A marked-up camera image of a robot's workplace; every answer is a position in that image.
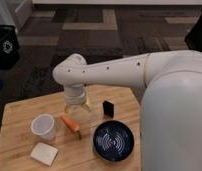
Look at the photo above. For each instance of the orange toy carrot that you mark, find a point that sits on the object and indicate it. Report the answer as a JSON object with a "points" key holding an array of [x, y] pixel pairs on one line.
{"points": [[72, 125]]}

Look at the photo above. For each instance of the dark blue patterned bowl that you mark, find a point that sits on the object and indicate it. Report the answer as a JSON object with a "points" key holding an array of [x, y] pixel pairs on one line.
{"points": [[113, 141]]}

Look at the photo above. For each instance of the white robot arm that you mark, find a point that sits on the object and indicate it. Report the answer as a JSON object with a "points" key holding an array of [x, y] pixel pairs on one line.
{"points": [[171, 106]]}

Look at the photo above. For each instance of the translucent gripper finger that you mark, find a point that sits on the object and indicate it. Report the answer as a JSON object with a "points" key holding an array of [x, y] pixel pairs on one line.
{"points": [[87, 107], [67, 108]]}

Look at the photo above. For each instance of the black recycling bin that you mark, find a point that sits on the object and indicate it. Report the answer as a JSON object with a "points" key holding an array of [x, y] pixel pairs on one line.
{"points": [[9, 47]]}

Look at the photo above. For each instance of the clear plastic cup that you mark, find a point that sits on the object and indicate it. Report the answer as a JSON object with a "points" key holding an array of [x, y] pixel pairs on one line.
{"points": [[44, 126]]}

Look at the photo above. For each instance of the white sponge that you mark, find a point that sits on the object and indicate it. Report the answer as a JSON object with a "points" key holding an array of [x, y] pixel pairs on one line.
{"points": [[44, 153]]}

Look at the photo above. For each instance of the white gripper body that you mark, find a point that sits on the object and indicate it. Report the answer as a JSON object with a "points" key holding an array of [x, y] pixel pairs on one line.
{"points": [[76, 95]]}

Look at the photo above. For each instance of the black eraser block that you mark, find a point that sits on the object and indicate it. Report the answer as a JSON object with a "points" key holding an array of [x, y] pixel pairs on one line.
{"points": [[108, 109]]}

